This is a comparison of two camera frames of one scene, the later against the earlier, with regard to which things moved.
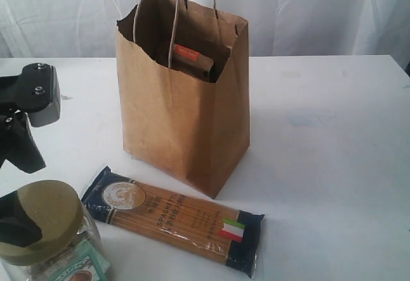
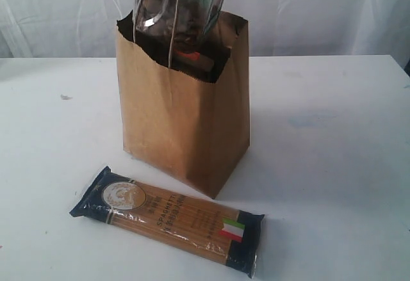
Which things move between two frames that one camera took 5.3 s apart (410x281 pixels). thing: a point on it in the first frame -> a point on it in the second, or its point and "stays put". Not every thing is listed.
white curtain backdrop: [52, 16] stays put
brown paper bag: [184, 86] stays put
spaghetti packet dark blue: [227, 235] stays put
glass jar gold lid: [58, 212] -> [177, 11]
